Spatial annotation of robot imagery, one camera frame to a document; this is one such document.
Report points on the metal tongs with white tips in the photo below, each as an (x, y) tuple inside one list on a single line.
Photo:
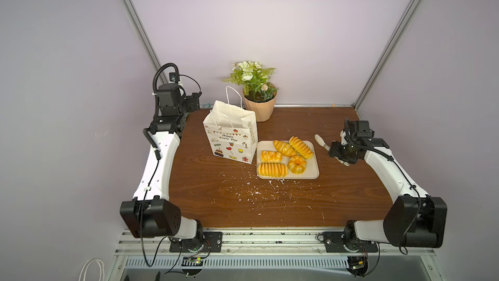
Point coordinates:
[(323, 144)]

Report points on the white printed paper gift bag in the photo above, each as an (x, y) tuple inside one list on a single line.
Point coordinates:
[(232, 131)]

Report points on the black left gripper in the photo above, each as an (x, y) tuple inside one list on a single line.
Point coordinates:
[(190, 107)]

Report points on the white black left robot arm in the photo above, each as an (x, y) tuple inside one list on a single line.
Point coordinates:
[(150, 213)]

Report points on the beige rectangular tray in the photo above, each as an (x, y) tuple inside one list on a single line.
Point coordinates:
[(311, 171)]

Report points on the aluminium front rail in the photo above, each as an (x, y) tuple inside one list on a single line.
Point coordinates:
[(242, 241)]

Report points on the round yellow bun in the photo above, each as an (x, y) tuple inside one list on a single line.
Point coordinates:
[(297, 164)]

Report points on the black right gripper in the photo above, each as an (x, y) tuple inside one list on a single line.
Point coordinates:
[(337, 150)]

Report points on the potted plant in pink pot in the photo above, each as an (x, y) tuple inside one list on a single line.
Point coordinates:
[(259, 92)]

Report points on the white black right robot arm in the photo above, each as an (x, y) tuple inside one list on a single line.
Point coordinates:
[(416, 219)]

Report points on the long ridged bread front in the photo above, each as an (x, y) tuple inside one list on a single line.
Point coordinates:
[(273, 170)]

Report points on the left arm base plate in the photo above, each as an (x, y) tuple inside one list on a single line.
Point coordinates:
[(210, 242)]

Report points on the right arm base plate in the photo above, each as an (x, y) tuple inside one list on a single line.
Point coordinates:
[(331, 241)]

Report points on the ridged oval bread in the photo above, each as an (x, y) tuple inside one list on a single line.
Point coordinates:
[(284, 148), (301, 148)]

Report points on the small twisted bread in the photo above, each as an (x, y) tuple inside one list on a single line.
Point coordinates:
[(271, 157)]

